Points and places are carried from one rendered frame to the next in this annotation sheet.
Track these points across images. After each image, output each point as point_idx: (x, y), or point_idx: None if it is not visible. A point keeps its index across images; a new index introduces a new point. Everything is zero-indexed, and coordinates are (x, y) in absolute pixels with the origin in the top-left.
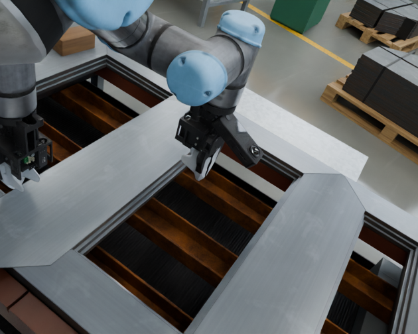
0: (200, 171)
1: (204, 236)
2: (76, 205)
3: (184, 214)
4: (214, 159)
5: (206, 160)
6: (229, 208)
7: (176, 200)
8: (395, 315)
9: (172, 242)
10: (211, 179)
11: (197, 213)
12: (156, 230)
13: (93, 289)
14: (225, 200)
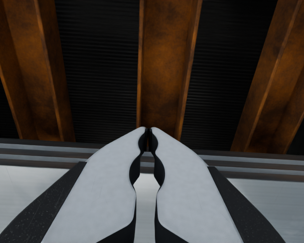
0: (227, 180)
1: (143, 26)
2: (295, 219)
3: (81, 76)
4: (98, 171)
5: (226, 239)
6: (46, 17)
7: (72, 96)
8: None
9: (191, 66)
10: (20, 82)
11: (65, 62)
12: (186, 96)
13: None
14: (41, 34)
